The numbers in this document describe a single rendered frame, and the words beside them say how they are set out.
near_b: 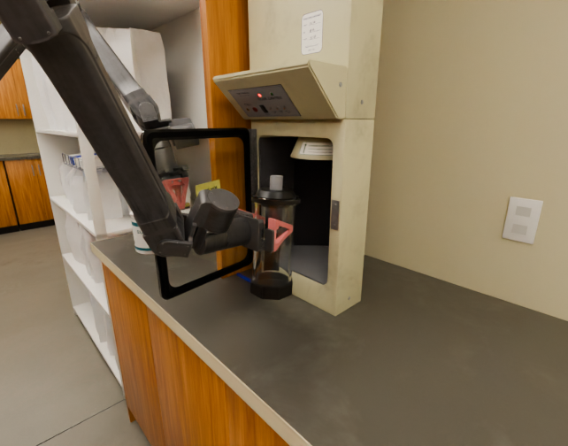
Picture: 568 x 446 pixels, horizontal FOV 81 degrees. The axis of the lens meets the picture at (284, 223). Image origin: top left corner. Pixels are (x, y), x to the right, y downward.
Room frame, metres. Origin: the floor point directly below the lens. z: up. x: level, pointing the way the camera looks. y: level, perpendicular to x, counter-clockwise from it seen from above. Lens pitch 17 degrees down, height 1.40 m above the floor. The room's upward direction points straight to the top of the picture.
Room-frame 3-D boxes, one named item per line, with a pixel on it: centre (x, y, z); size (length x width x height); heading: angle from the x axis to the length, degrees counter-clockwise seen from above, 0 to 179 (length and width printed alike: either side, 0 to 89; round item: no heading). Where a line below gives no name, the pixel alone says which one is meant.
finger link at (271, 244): (0.66, 0.02, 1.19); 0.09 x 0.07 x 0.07; 134
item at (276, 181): (0.71, 0.02, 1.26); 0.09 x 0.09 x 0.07
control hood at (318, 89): (0.80, 0.02, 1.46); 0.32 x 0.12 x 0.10; 43
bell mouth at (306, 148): (0.89, -0.10, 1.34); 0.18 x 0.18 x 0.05
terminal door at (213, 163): (0.82, 0.20, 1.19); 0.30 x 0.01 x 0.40; 139
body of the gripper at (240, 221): (0.63, 0.10, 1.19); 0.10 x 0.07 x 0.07; 44
